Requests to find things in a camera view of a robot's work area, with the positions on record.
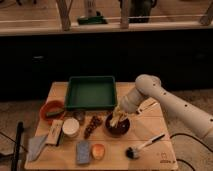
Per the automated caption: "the beige box with black edge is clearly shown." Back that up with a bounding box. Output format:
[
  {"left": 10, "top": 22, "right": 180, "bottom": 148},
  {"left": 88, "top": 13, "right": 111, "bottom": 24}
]
[{"left": 46, "top": 120, "right": 63, "bottom": 145}]

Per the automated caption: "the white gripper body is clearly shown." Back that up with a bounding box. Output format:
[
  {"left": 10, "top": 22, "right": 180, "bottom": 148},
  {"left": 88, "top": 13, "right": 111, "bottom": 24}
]
[{"left": 112, "top": 106, "right": 128, "bottom": 123}]

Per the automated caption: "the grey folded cloth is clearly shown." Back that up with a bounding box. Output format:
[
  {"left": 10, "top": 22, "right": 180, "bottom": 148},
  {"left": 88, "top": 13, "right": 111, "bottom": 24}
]
[{"left": 27, "top": 135, "right": 47, "bottom": 162}]

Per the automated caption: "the blue grey sponge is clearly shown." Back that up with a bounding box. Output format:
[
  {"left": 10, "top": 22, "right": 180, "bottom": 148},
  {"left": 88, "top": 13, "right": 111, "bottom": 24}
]
[{"left": 76, "top": 140, "right": 90, "bottom": 165}]

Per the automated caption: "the green plastic tray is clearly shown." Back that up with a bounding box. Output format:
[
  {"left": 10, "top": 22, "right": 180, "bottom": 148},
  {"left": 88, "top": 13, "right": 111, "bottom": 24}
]
[{"left": 65, "top": 76, "right": 117, "bottom": 110}]

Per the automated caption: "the green base object background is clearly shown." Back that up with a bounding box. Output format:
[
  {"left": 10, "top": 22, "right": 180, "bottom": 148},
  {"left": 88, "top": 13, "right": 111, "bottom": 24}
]
[{"left": 77, "top": 11, "right": 107, "bottom": 25}]

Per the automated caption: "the small metal can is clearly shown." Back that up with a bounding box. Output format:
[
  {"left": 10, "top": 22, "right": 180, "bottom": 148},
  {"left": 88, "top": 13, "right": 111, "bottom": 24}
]
[{"left": 74, "top": 110, "right": 85, "bottom": 125}]

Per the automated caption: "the orange bowl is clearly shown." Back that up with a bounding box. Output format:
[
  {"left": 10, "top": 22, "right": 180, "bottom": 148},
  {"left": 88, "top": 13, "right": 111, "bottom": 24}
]
[{"left": 39, "top": 100, "right": 65, "bottom": 125}]

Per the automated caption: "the purple bowl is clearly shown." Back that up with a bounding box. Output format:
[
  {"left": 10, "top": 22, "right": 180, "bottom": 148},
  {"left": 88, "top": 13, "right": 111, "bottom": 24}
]
[{"left": 105, "top": 114, "right": 130, "bottom": 137}]

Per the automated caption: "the white cup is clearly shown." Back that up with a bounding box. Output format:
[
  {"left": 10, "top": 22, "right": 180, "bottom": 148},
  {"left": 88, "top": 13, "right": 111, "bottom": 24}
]
[{"left": 62, "top": 118, "right": 80, "bottom": 137}]

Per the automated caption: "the black dish brush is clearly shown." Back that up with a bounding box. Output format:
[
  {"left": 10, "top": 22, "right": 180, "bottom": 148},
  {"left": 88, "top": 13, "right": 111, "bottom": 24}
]
[{"left": 125, "top": 133, "right": 165, "bottom": 159}]

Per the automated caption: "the black stand at left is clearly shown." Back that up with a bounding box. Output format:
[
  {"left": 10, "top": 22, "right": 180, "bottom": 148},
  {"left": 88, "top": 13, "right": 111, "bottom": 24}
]
[{"left": 11, "top": 122, "right": 24, "bottom": 171}]

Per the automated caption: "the green sponge in bowl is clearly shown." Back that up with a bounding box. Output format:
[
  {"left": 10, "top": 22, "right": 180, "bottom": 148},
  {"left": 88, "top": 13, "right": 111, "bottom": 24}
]
[{"left": 46, "top": 109, "right": 64, "bottom": 118}]

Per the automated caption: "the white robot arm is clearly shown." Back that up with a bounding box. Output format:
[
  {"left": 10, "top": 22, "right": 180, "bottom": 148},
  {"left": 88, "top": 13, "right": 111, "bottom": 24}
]
[{"left": 110, "top": 74, "right": 213, "bottom": 149}]

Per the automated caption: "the black cable on floor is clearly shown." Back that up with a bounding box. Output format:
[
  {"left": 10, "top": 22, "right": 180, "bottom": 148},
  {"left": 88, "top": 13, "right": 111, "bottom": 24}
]
[{"left": 169, "top": 132, "right": 213, "bottom": 171}]

